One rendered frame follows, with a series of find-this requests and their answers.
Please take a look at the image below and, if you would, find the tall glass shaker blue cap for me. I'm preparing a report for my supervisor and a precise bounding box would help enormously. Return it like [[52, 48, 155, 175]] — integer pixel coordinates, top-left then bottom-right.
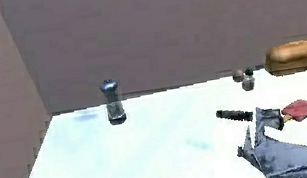
[[98, 77, 128, 127]]

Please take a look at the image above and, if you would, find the small glass shaker black cap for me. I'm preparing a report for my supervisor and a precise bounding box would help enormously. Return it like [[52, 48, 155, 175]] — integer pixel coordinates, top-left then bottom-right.
[[239, 67, 258, 93]]

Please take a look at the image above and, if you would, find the small grey round ball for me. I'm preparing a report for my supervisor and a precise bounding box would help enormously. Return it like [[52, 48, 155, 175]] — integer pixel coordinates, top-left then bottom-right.
[[231, 68, 245, 83]]

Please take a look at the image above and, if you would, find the brown bread loaf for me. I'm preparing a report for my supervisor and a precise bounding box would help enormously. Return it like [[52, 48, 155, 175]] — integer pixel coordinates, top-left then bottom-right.
[[261, 39, 307, 78]]

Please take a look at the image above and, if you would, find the blue-grey crumpled metal object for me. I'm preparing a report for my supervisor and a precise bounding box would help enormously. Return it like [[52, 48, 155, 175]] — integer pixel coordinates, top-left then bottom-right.
[[231, 99, 307, 178]]

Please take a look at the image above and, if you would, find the black knife handle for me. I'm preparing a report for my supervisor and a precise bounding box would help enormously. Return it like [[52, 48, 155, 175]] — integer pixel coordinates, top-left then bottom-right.
[[214, 105, 255, 127]]

